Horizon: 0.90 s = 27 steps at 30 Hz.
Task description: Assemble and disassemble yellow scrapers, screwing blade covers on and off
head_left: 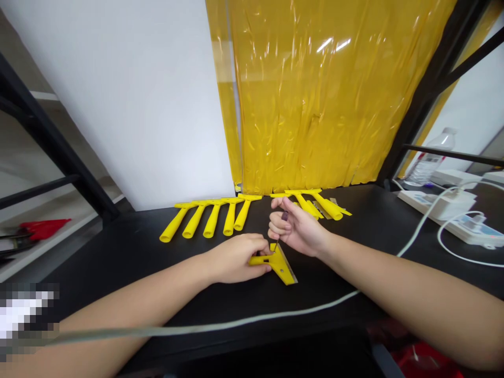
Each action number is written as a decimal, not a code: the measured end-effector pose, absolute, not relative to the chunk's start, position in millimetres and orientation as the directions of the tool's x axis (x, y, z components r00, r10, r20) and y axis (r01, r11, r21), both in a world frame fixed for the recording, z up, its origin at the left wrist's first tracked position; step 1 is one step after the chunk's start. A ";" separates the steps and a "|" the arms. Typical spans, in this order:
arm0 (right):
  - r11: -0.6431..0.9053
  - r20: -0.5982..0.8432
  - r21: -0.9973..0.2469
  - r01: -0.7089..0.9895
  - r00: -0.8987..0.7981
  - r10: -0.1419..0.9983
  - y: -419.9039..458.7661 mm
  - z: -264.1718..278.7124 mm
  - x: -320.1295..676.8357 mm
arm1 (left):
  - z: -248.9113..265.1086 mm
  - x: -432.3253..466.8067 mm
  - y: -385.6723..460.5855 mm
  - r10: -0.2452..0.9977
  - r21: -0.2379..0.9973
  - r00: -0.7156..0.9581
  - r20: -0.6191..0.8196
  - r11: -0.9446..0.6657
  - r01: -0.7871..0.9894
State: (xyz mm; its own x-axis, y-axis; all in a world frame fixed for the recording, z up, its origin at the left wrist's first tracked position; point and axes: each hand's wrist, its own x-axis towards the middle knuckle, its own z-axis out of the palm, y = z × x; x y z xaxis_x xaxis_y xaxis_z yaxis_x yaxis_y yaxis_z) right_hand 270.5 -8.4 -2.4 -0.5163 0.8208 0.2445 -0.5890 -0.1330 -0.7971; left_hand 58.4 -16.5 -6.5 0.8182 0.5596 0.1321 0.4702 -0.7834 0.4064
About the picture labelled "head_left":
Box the person's left fingers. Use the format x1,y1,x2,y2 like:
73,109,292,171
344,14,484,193
240,233,273,260

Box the red plastic object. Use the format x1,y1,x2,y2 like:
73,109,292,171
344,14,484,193
370,319,462,378

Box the person's left hand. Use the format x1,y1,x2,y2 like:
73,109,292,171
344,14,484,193
211,233,273,285

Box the red handled tool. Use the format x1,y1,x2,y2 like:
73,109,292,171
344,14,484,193
19,218,73,242

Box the person's right fingers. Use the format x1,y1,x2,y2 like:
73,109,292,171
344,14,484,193
268,196,296,248

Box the flat white box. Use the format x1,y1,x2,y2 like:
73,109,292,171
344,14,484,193
430,169,484,186

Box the white power strip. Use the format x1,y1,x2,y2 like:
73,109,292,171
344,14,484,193
396,188,504,249

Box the thin white cable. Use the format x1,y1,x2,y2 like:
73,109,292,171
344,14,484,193
436,212,504,269

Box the black metal shelf frame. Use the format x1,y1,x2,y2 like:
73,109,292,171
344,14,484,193
0,51,121,222
387,0,504,191

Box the clear plastic water bottle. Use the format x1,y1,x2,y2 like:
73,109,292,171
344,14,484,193
405,127,460,187

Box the yellow plastic strip curtain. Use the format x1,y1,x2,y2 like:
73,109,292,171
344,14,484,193
205,0,460,196

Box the long white cable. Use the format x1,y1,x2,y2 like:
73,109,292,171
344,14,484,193
0,185,479,352

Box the black pliers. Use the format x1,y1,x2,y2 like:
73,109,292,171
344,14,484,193
0,232,35,265

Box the yellow scraper with metal blade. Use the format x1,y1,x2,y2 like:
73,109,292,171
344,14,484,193
248,243,299,286

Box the small dark screwdriver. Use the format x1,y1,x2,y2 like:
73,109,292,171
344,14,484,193
271,211,290,255

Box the white power adapter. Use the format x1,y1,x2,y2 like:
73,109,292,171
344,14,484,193
430,188,478,222

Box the person's right hand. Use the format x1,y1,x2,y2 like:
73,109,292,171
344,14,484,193
268,196,336,259

